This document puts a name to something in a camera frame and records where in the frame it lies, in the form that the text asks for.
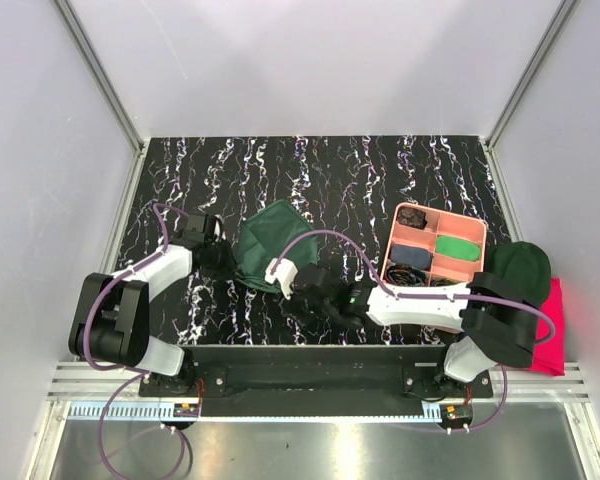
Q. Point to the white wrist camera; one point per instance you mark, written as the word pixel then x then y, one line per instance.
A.
pixel 219 230
pixel 281 273

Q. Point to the dark green cloth napkin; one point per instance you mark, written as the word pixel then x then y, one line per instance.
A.
pixel 264 236

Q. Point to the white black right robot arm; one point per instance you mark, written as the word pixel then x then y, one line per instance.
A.
pixel 496 323

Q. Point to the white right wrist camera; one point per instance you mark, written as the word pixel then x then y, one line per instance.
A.
pixel 281 273

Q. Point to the dark paisley rolled tie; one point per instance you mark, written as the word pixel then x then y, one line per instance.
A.
pixel 412 218

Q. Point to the dark green baseball cap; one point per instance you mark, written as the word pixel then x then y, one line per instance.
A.
pixel 525 266

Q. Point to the yellow patterned rolled tie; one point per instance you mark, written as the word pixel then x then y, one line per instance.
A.
pixel 442 282

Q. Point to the pink divided organizer box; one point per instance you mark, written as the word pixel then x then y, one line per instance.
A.
pixel 439 222

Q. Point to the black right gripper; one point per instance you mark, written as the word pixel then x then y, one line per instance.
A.
pixel 293 305

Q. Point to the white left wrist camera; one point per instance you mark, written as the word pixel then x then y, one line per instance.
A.
pixel 219 230

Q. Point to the grey-blue rolled towel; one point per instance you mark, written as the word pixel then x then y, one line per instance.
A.
pixel 415 257

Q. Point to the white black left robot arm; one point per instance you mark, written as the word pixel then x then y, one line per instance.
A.
pixel 111 325

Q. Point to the bright green rolled cloth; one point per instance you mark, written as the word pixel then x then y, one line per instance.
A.
pixel 458 248

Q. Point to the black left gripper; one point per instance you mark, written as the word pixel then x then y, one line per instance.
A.
pixel 231 263

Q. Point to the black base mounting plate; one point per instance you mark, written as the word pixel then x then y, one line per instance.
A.
pixel 313 382

